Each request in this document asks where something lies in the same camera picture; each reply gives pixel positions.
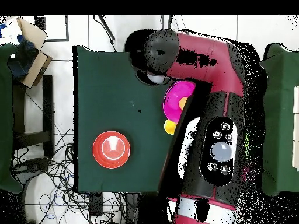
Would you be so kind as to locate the orange-yellow cup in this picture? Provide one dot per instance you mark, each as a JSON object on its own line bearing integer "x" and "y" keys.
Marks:
{"x": 169, "y": 127}

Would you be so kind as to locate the large pink bowl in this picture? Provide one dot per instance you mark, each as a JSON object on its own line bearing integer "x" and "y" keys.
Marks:
{"x": 172, "y": 102}

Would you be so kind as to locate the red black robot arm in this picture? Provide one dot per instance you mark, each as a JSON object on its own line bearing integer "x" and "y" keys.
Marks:
{"x": 222, "y": 70}

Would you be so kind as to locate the orange bowl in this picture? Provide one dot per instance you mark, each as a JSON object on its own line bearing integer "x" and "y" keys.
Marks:
{"x": 98, "y": 149}

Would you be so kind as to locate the dark green table cloth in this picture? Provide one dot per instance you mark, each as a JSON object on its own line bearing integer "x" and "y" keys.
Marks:
{"x": 105, "y": 70}

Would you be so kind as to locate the black floor box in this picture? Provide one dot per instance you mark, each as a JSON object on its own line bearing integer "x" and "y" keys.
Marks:
{"x": 96, "y": 204}

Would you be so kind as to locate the black tripod leg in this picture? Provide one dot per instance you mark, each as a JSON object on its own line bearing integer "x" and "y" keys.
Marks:
{"x": 106, "y": 26}
{"x": 170, "y": 22}

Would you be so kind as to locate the black grey floor stand base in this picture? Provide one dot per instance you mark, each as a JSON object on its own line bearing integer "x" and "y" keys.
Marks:
{"x": 35, "y": 165}

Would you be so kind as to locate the green cloth side table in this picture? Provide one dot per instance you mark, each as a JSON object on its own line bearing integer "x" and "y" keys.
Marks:
{"x": 282, "y": 116}
{"x": 4, "y": 116}

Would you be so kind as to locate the dark blue bag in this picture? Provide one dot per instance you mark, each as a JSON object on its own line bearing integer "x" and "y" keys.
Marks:
{"x": 21, "y": 63}

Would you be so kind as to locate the white drawer unit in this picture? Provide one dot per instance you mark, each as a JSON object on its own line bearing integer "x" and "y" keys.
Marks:
{"x": 296, "y": 128}

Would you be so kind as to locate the cardboard box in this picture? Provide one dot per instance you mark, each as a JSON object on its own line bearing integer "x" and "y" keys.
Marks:
{"x": 30, "y": 32}

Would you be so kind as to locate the black stool frame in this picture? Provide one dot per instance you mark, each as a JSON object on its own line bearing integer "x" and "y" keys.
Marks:
{"x": 48, "y": 105}

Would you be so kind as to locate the black floor frame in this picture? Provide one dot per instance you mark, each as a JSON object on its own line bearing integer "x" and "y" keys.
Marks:
{"x": 67, "y": 28}

